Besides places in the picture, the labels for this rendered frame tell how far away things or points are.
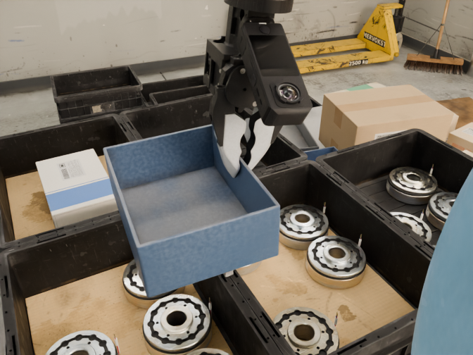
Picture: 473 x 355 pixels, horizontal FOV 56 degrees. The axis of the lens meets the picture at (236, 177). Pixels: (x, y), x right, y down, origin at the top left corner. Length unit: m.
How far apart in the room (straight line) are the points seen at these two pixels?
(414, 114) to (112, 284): 0.93
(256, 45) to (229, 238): 0.19
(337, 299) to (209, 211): 0.32
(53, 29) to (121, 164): 3.26
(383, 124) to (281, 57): 0.85
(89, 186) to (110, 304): 0.24
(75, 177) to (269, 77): 0.59
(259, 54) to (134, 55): 3.52
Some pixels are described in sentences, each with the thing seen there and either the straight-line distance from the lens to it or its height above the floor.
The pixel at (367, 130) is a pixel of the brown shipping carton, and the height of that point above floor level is 0.84.
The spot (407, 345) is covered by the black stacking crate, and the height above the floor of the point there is 0.86.
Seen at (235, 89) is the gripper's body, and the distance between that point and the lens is 0.48.
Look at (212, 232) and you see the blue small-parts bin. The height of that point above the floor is 1.13.
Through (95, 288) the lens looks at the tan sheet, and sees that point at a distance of 0.82.
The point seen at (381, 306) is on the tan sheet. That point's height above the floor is 0.83.
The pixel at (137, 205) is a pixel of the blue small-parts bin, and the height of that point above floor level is 1.07.
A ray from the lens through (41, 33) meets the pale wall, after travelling 3.83.
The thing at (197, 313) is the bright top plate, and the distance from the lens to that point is 0.72.
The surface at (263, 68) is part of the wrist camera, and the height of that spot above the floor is 1.26.
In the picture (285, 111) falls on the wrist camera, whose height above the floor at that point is 1.24.
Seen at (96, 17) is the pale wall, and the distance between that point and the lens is 3.83.
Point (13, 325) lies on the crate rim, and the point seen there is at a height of 0.93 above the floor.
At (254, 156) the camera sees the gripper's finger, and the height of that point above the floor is 1.14.
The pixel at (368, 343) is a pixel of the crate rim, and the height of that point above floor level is 0.93.
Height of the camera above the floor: 1.42
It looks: 34 degrees down
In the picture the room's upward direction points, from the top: straight up
